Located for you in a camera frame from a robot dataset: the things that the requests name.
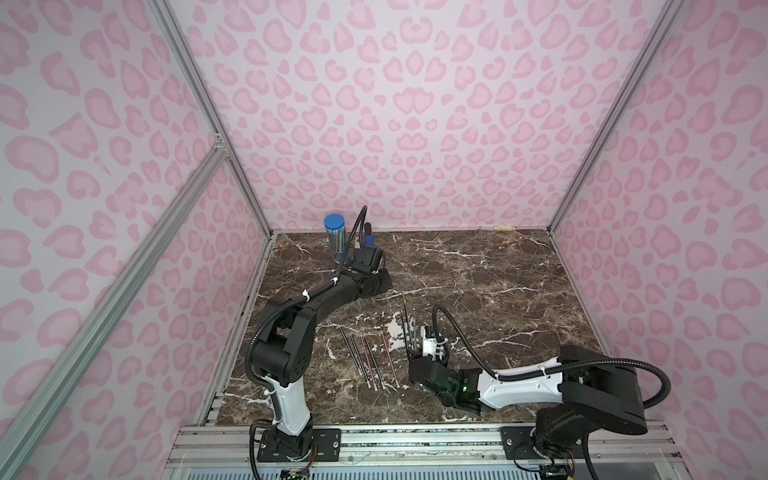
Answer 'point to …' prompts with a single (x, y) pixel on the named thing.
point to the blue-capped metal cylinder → (335, 230)
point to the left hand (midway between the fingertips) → (391, 281)
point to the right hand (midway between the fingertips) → (409, 355)
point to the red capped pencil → (390, 360)
